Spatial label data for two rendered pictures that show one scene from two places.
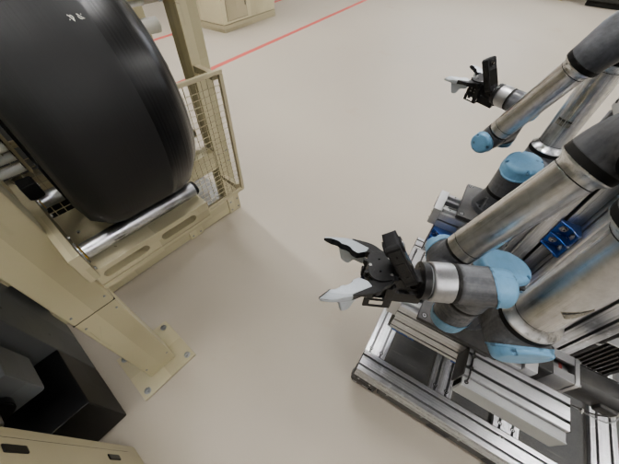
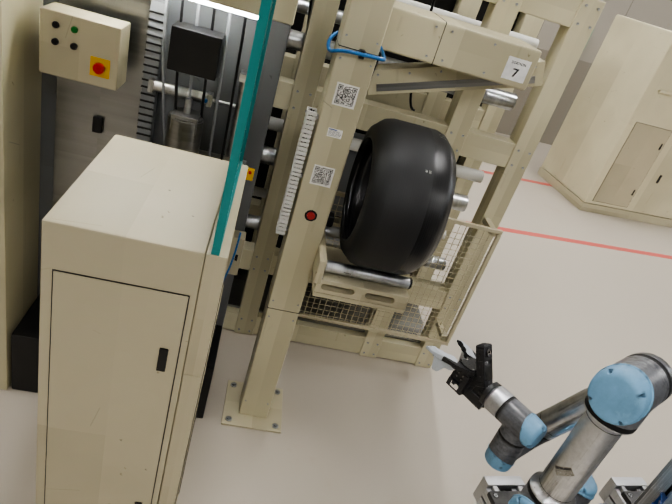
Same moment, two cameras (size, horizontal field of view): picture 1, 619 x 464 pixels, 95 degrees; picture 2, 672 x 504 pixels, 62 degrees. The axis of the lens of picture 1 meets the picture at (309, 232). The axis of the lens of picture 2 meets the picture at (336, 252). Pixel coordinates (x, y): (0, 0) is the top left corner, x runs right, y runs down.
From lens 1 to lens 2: 1.21 m
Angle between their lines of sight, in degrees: 37
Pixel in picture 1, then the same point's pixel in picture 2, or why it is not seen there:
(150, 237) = (360, 287)
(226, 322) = (324, 437)
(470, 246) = (545, 415)
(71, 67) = (410, 187)
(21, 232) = (314, 234)
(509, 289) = (532, 426)
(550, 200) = not seen: hidden behind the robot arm
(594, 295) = (569, 447)
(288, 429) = not seen: outside the picture
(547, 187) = not seen: hidden behind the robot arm
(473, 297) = (508, 415)
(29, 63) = (397, 178)
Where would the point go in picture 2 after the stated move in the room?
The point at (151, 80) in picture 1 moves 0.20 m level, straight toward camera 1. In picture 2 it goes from (437, 209) to (425, 231)
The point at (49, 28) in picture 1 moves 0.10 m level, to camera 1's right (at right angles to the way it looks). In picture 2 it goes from (415, 170) to (437, 185)
